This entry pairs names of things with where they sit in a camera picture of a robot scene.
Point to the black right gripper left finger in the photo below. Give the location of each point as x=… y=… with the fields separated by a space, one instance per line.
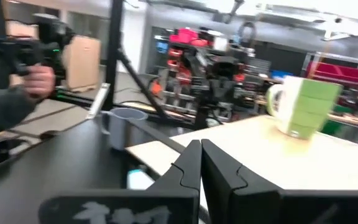
x=172 y=186

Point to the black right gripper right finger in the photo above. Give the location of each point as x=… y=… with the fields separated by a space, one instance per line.
x=225 y=183

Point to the grey plastic mug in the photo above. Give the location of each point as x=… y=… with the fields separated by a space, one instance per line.
x=120 y=130

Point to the green ribbed ceramic mug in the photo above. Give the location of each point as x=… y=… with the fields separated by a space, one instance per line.
x=309 y=109

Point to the pink storage bin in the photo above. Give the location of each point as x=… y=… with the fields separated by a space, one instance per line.
x=186 y=35

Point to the large cardboard box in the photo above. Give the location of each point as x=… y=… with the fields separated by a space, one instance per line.
x=82 y=62

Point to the red storage bin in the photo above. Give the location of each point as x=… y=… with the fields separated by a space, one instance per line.
x=337 y=72

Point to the person's hand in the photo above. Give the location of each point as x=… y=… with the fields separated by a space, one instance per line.
x=39 y=82

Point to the wooden shelf with black frame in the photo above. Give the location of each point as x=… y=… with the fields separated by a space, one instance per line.
x=259 y=155

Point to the black diagonal frame brace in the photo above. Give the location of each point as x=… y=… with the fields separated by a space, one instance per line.
x=141 y=84

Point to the aluminium rail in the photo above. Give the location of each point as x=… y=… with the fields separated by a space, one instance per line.
x=99 y=99

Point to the black rig frame post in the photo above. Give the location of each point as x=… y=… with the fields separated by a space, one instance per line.
x=113 y=46

